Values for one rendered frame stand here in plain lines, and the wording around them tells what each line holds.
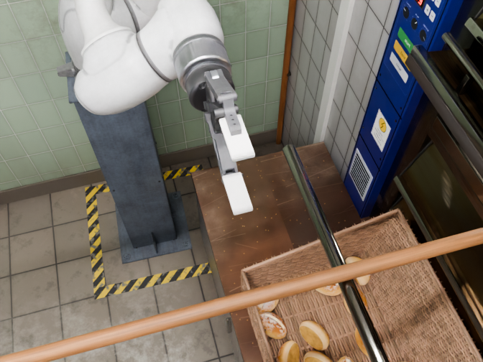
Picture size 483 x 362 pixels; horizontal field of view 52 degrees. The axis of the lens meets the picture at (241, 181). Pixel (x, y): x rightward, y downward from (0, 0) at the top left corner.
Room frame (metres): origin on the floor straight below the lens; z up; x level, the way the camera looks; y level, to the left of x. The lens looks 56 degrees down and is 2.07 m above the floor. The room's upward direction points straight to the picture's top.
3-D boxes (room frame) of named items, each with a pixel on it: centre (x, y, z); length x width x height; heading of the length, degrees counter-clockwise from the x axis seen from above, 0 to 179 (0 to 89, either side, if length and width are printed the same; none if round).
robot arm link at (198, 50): (0.60, 0.06, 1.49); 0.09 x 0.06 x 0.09; 106
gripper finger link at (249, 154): (0.40, 0.01, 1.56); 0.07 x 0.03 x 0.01; 16
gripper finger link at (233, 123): (0.43, 0.01, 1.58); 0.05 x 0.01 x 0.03; 16
